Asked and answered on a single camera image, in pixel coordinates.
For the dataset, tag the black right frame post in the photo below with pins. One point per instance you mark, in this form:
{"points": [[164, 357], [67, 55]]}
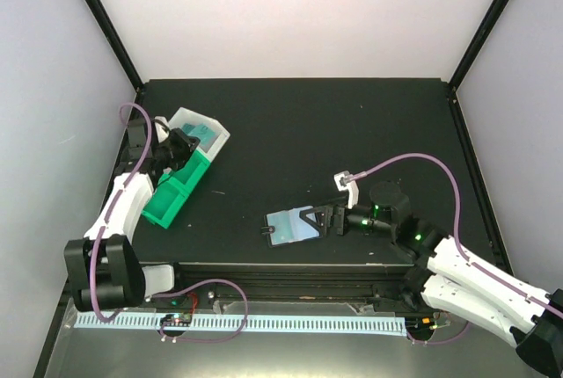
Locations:
{"points": [[479, 38]]}

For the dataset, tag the controller board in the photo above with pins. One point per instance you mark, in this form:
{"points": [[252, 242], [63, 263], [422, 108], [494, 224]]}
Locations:
{"points": [[423, 323], [175, 320]]}

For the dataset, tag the black left frame post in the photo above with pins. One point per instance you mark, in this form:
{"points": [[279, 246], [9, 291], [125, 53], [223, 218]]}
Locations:
{"points": [[112, 37]]}

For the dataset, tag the white bin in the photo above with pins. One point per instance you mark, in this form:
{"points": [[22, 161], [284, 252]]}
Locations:
{"points": [[184, 115]]}

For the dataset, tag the right controller board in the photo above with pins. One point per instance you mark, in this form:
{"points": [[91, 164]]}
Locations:
{"points": [[423, 323]]}

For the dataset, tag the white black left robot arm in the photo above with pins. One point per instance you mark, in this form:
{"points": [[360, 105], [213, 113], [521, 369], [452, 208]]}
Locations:
{"points": [[109, 240]]}

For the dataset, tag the left controller board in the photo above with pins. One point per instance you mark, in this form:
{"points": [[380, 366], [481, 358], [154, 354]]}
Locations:
{"points": [[175, 320]]}

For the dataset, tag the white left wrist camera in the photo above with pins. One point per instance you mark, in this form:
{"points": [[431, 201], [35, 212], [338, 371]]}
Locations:
{"points": [[162, 128]]}

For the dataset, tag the black frame post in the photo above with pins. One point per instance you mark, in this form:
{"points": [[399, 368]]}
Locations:
{"points": [[112, 37], [479, 38]]}

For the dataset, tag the white slotted cable duct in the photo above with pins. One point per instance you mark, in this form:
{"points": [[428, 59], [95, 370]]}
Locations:
{"points": [[362, 325]]}

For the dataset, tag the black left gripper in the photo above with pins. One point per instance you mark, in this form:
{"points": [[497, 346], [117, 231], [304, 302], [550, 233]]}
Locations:
{"points": [[186, 145]]}

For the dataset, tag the green bin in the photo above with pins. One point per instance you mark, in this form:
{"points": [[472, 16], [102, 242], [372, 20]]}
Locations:
{"points": [[166, 202], [184, 180]]}

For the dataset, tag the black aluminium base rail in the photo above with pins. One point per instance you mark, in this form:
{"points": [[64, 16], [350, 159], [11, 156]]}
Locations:
{"points": [[290, 283]]}

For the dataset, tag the teal card in white bin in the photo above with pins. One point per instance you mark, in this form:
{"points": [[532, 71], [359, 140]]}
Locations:
{"points": [[189, 129]]}

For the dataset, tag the green bin near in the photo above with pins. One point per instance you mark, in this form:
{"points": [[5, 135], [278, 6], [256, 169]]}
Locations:
{"points": [[166, 202]]}

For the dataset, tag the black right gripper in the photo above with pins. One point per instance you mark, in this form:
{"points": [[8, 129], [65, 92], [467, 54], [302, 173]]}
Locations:
{"points": [[328, 210]]}

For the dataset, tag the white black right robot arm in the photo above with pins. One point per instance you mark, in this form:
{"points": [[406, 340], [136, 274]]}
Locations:
{"points": [[446, 276]]}

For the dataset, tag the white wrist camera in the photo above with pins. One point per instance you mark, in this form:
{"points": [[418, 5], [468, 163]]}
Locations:
{"points": [[162, 128], [346, 184]]}

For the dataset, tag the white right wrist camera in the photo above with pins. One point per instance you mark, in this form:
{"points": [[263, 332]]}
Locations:
{"points": [[346, 184]]}

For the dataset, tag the green bin middle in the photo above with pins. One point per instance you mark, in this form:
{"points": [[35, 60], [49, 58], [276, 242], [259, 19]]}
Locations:
{"points": [[184, 180]]}

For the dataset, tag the teal card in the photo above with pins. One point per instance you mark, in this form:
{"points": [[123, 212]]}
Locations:
{"points": [[189, 129], [206, 135]]}

